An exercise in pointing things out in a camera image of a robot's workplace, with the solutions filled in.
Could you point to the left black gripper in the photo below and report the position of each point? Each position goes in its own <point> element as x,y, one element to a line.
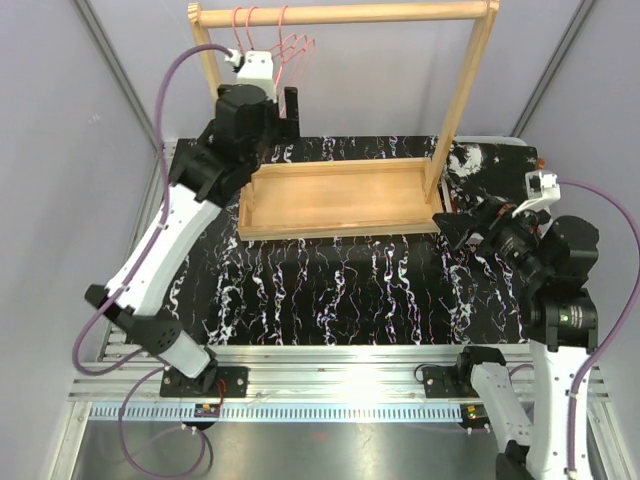
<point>287,126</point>

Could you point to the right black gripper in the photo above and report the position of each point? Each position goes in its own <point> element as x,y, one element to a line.
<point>461,226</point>

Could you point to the black white patterned trousers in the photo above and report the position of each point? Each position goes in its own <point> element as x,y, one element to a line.
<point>475,172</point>

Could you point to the pink wire hanger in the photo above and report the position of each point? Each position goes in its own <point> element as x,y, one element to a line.
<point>299,64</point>
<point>250,30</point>
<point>234,26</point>

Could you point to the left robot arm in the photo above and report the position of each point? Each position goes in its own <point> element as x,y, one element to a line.
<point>202,181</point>

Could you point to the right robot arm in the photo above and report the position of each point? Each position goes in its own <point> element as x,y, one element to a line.
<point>560,322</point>

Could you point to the wooden clothes rack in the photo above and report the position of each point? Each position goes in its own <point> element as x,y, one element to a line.
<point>354,197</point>

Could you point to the white plastic basket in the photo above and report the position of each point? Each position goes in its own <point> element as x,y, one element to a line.
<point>488,139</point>

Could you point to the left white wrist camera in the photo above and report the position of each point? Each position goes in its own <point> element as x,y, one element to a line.
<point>254,68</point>

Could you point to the aluminium mounting rail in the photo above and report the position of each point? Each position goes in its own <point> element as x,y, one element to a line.
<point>309,374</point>

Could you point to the white slotted cable duct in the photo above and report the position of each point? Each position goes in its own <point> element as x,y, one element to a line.
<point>277,412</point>

